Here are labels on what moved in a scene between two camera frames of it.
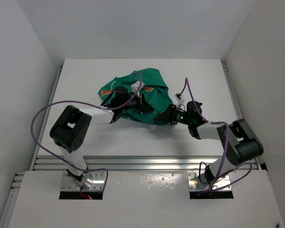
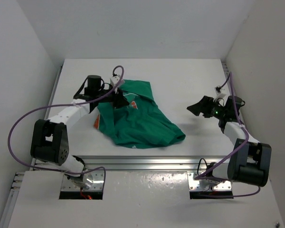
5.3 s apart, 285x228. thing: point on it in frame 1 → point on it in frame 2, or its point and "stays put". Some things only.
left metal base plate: (89, 180) stays put
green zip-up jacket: (147, 82) → (140, 123)
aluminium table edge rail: (130, 163) stays put
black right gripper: (167, 117) → (203, 106)
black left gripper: (142, 105) → (118, 100)
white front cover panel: (138, 199) stays put
